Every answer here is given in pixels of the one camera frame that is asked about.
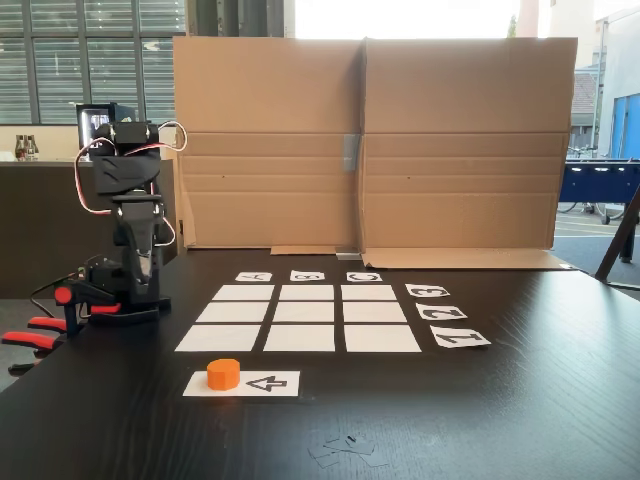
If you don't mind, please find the round orange token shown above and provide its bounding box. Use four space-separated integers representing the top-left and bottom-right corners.
206 357 241 392

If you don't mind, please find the white paper grid sheet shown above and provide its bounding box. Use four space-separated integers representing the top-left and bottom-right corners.
173 283 424 354

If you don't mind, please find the red black bar clamp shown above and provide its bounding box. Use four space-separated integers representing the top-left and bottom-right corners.
1 315 69 377
53 279 124 340

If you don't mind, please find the black mini fridge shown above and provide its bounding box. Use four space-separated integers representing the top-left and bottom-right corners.
75 102 137 162

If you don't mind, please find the brown counter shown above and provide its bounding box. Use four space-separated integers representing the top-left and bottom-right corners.
0 158 179 301

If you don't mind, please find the brown cardboard box panel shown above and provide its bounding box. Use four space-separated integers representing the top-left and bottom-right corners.
359 35 580 272
172 35 369 257

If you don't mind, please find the white arrow paper sheet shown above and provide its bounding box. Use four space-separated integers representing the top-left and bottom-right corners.
182 370 301 399

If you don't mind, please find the paper sheet number 3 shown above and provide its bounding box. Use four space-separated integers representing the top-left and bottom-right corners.
404 283 451 300

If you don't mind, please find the paper sheet number 2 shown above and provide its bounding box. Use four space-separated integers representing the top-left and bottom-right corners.
414 302 469 321

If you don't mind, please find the paper sheet number 1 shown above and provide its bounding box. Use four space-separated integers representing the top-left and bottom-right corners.
429 329 492 350

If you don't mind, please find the blue foosball table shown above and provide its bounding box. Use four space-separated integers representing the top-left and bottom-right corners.
563 157 640 226

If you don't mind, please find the dark wooden stand leg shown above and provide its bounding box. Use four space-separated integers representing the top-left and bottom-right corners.
593 182 640 292

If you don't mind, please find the red white servo cable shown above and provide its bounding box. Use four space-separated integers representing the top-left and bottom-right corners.
73 139 121 217
149 121 189 248

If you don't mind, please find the black power cable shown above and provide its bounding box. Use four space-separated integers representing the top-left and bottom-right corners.
29 278 70 317

